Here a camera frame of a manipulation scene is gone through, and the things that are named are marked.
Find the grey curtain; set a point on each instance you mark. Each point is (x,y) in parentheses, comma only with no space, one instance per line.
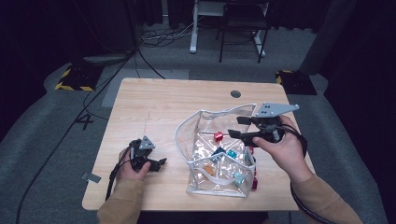
(327,37)

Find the yellow-orange toy brick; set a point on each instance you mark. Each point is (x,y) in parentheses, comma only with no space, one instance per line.
(209,170)

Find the black yellow-striped stand base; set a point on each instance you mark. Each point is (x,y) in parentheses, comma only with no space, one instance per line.
(295,82)
(79,77)

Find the person's left hand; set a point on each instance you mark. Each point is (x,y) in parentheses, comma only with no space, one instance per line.
(126,169)

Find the light teal sloped toy brick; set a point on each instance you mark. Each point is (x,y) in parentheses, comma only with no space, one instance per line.
(239,178)

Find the black metal chair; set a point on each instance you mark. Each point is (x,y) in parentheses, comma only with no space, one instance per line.
(243,18)

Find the dark blue sloped toy brick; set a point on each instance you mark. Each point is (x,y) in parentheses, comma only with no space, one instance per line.
(218,152)

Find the dark round table grommet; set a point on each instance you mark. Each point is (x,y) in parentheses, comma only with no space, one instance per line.
(235,94)

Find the magenta toy brick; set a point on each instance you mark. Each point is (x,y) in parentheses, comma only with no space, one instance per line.
(255,184)

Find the grey tape piece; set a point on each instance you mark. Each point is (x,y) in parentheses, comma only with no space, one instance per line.
(91,177)

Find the grey flat floor strip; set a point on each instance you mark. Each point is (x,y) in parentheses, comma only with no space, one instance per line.
(106,59)

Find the red toy brick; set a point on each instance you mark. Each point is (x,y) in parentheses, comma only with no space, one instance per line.
(251,150)
(219,136)

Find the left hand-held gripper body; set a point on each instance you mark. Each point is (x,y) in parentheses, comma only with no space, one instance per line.
(141,154)

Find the person's dark lap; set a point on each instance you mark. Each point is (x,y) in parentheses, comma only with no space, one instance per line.
(202,218)

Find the person's right hand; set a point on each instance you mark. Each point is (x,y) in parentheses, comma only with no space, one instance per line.
(289,152)

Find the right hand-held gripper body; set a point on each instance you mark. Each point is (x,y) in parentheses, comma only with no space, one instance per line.
(274,110)

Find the clear plastic bag white trim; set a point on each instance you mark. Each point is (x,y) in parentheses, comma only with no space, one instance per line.
(202,124)

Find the white desk frame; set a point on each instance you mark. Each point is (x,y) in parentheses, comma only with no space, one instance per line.
(193,37)

